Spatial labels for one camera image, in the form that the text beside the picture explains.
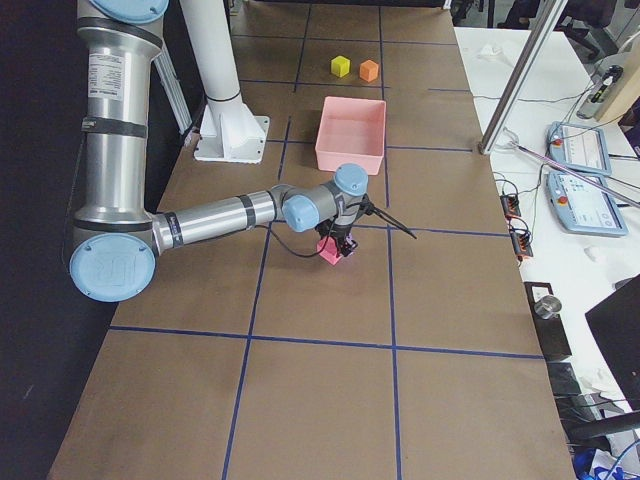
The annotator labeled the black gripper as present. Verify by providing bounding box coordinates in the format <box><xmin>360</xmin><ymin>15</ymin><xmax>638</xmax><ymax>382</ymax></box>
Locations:
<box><xmin>315</xmin><ymin>219</ymin><xmax>357</xmax><ymax>258</ymax></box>

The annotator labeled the pink foam block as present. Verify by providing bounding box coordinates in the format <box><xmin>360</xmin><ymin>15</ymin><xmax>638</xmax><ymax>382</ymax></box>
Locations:
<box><xmin>316</xmin><ymin>236</ymin><xmax>343</xmax><ymax>265</ymax></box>

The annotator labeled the yellow foam block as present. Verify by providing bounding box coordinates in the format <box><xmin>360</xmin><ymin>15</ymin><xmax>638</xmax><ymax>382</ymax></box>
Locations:
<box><xmin>330</xmin><ymin>55</ymin><xmax>351</xmax><ymax>78</ymax></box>

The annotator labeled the pink plastic bin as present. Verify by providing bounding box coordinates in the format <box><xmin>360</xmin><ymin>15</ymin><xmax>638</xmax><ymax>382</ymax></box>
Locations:
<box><xmin>315</xmin><ymin>96</ymin><xmax>386</xmax><ymax>175</ymax></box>

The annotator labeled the black orange connector box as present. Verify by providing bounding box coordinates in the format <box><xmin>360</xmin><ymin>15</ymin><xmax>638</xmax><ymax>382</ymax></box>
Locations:
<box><xmin>500</xmin><ymin>193</ymin><xmax>521</xmax><ymax>219</ymax></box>

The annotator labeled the orange foam block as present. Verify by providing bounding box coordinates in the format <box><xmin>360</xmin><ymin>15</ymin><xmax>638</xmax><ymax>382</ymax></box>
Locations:
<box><xmin>359</xmin><ymin>59</ymin><xmax>380</xmax><ymax>83</ymax></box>

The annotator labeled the silver metal cup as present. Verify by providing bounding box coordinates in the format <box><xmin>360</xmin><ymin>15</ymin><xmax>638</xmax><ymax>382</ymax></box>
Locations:
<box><xmin>533</xmin><ymin>295</ymin><xmax>562</xmax><ymax>320</ymax></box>

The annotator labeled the white side table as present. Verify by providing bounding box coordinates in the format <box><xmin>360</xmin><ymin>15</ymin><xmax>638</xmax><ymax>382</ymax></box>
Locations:
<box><xmin>452</xmin><ymin>25</ymin><xmax>640</xmax><ymax>416</ymax></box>

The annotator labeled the lower teach pendant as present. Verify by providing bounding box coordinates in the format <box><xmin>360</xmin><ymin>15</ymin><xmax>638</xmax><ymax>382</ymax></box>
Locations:
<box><xmin>546</xmin><ymin>171</ymin><xmax>628</xmax><ymax>237</ymax></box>

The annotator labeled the teach pendant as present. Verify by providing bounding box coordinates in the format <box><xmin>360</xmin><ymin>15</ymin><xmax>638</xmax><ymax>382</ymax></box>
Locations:
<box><xmin>546</xmin><ymin>171</ymin><xmax>628</xmax><ymax>237</ymax></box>
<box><xmin>547</xmin><ymin>122</ymin><xmax>612</xmax><ymax>176</ymax></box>

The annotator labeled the upper teach pendant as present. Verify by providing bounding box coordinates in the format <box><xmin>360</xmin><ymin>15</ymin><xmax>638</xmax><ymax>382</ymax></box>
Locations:
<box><xmin>547</xmin><ymin>122</ymin><xmax>612</xmax><ymax>176</ymax></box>

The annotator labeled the black monitor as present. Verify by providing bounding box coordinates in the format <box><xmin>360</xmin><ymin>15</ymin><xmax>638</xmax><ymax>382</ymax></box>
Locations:
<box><xmin>586</xmin><ymin>282</ymin><xmax>640</xmax><ymax>410</ymax></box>

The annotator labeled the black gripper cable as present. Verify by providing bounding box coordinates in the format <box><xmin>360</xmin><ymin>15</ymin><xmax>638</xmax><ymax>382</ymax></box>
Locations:
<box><xmin>269</xmin><ymin>227</ymin><xmax>324</xmax><ymax>260</ymax></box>

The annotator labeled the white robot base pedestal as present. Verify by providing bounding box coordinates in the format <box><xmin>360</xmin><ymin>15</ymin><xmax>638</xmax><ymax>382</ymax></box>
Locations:
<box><xmin>181</xmin><ymin>0</ymin><xmax>270</xmax><ymax>164</ymax></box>

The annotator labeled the aluminium frame post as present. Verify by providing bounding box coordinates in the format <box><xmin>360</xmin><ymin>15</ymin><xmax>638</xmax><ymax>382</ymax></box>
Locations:
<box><xmin>478</xmin><ymin>0</ymin><xmax>568</xmax><ymax>155</ymax></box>

